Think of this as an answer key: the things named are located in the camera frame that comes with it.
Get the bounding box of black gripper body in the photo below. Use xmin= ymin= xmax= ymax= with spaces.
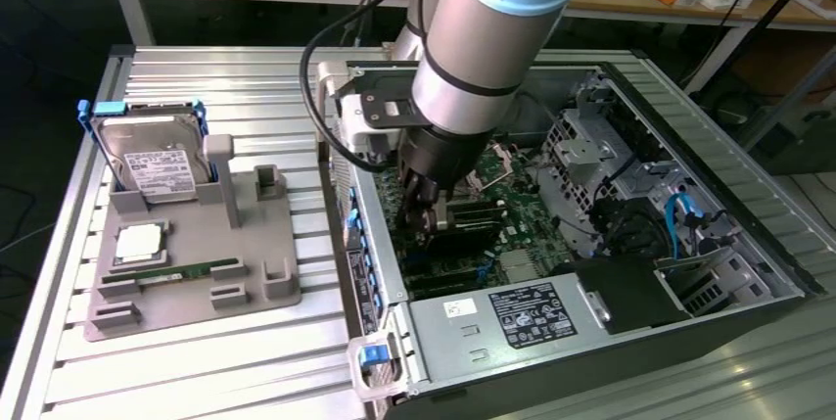
xmin=394 ymin=125 xmax=492 ymax=192

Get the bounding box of graphics card with metal bracket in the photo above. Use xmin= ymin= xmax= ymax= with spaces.
xmin=418 ymin=196 xmax=512 ymax=257

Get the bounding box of metal socket cover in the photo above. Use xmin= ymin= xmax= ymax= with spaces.
xmin=475 ymin=142 xmax=526 ymax=192

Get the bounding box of green motherboard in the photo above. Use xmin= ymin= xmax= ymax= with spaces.
xmin=371 ymin=143 xmax=584 ymax=302

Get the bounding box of silver chipset heatsink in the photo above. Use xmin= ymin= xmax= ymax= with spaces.
xmin=498 ymin=250 xmax=547 ymax=280

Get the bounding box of metal disk bay cage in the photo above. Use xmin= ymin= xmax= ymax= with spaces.
xmin=538 ymin=106 xmax=650 ymax=246

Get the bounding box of grey power supply unit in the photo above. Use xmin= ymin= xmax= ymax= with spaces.
xmin=390 ymin=279 xmax=616 ymax=388

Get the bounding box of blue case latch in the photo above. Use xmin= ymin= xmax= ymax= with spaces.
xmin=358 ymin=344 xmax=390 ymax=368

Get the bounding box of grey plastic parts rack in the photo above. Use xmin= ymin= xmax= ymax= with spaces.
xmin=83 ymin=133 xmax=304 ymax=344

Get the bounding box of green RAM stick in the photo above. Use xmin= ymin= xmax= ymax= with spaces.
xmin=100 ymin=257 xmax=240 ymax=287

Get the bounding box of hard disk in blue carrier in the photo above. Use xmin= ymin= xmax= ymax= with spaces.
xmin=76 ymin=98 xmax=219 ymax=207

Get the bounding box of silver CPU chip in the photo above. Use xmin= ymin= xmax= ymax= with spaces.
xmin=112 ymin=223 xmax=166 ymax=265

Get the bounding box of open black PC case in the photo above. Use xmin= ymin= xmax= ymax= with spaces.
xmin=315 ymin=59 xmax=827 ymax=420

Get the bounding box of dark box on floor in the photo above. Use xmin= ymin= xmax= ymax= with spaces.
xmin=750 ymin=110 xmax=836 ymax=177

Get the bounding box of black slanted tripod pole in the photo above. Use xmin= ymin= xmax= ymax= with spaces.
xmin=682 ymin=0 xmax=826 ymax=94

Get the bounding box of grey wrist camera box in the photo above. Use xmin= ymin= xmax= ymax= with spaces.
xmin=339 ymin=90 xmax=430 ymax=167

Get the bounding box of black looped camera cable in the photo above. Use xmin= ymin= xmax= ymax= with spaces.
xmin=299 ymin=0 xmax=434 ymax=175

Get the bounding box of blue data wire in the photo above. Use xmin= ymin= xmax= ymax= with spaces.
xmin=662 ymin=191 xmax=698 ymax=260

